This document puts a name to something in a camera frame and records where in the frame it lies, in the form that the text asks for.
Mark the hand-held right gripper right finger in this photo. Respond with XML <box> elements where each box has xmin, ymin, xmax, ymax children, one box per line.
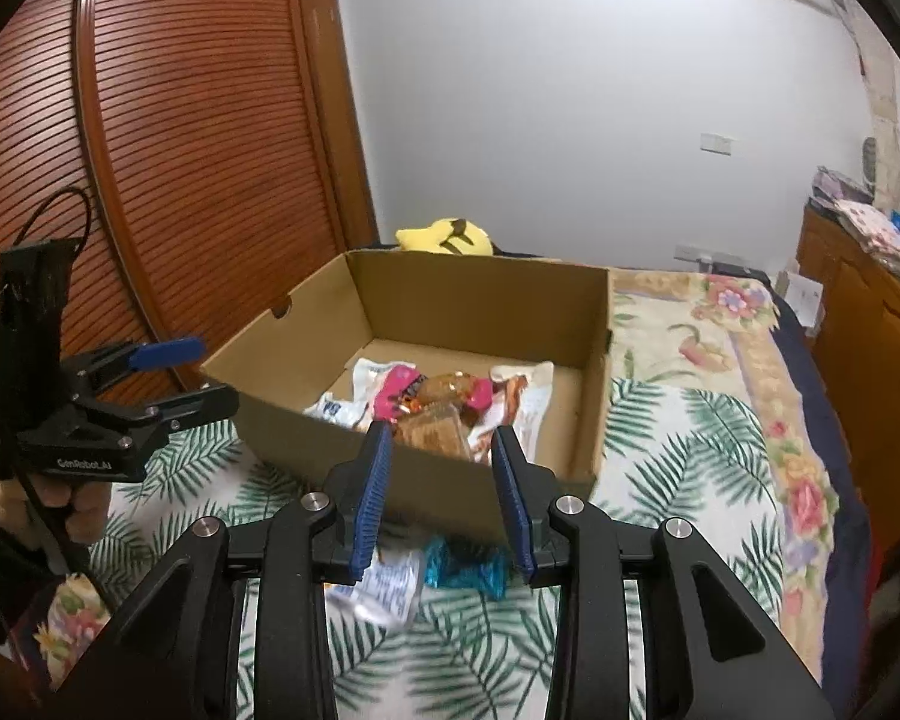
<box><xmin>491</xmin><ymin>426</ymin><xmax>833</xmax><ymax>720</ymax></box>

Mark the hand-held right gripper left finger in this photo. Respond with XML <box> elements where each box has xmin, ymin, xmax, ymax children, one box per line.
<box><xmin>56</xmin><ymin>420</ymin><xmax>395</xmax><ymax>720</ymax></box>

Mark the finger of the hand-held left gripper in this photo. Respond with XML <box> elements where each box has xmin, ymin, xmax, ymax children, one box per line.
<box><xmin>92</xmin><ymin>382</ymin><xmax>240</xmax><ymax>456</ymax></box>
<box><xmin>64</xmin><ymin>336</ymin><xmax>206</xmax><ymax>392</ymax></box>

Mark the teal blue snack packet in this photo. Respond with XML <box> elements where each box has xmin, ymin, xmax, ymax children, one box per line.
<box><xmin>423</xmin><ymin>535</ymin><xmax>512</xmax><ymax>601</ymax></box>

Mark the white red blue snack packet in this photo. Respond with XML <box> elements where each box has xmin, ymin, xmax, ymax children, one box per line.
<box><xmin>325</xmin><ymin>546</ymin><xmax>425</xmax><ymax>628</ymax></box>

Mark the pink snack packet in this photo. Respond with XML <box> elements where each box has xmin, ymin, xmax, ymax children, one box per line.
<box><xmin>371</xmin><ymin>364</ymin><xmax>496</xmax><ymax>422</ymax></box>

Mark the brown cardboard box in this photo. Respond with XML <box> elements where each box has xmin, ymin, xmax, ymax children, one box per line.
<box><xmin>199</xmin><ymin>247</ymin><xmax>616</xmax><ymax>552</ymax></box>

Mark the person's left hand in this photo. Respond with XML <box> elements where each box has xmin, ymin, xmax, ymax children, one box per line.
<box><xmin>0</xmin><ymin>476</ymin><xmax>112</xmax><ymax>561</ymax></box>

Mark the silver white snack packet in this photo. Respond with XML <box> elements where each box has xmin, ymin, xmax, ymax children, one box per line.
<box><xmin>304</xmin><ymin>358</ymin><xmax>392</xmax><ymax>433</ymax></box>

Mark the ribbed wooden wardrobe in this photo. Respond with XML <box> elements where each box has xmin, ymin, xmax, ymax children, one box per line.
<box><xmin>0</xmin><ymin>0</ymin><xmax>380</xmax><ymax>432</ymax></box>

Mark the yellow plush toy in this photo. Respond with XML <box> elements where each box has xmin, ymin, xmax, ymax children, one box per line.
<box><xmin>395</xmin><ymin>217</ymin><xmax>494</xmax><ymax>258</ymax></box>

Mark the dark blue bed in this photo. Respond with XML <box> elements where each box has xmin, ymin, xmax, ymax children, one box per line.
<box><xmin>763</xmin><ymin>281</ymin><xmax>880</xmax><ymax>695</ymax></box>

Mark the white paper box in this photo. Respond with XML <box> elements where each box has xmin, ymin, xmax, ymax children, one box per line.
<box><xmin>779</xmin><ymin>270</ymin><xmax>825</xmax><ymax>332</ymax></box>

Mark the wooden cabinet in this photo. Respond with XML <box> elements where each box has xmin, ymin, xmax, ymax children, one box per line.
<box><xmin>796</xmin><ymin>206</ymin><xmax>900</xmax><ymax>545</ymax></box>

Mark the pile of folded fabrics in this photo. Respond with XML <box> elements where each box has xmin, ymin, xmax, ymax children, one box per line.
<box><xmin>809</xmin><ymin>165</ymin><xmax>900</xmax><ymax>284</ymax></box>

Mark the black cable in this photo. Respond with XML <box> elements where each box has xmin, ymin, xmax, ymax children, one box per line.
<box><xmin>0</xmin><ymin>186</ymin><xmax>95</xmax><ymax>582</ymax></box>

